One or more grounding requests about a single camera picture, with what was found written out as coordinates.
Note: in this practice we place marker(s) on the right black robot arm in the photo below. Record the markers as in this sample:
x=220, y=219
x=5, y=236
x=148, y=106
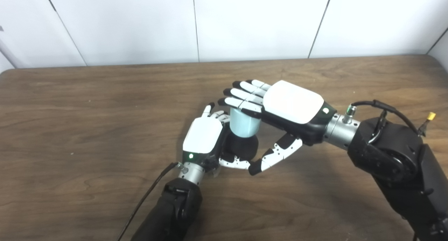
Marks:
x=385, y=153

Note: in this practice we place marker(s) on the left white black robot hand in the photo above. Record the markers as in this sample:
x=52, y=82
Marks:
x=203, y=136

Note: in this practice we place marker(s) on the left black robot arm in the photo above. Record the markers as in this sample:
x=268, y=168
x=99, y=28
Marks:
x=168, y=213

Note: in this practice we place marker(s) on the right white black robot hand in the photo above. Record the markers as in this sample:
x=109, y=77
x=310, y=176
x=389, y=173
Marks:
x=294, y=102

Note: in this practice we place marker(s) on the light blue cup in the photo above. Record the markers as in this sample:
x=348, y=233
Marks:
x=243, y=125

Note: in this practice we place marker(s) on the black funnel-shaped nozzle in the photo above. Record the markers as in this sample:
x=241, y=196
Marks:
x=243, y=148

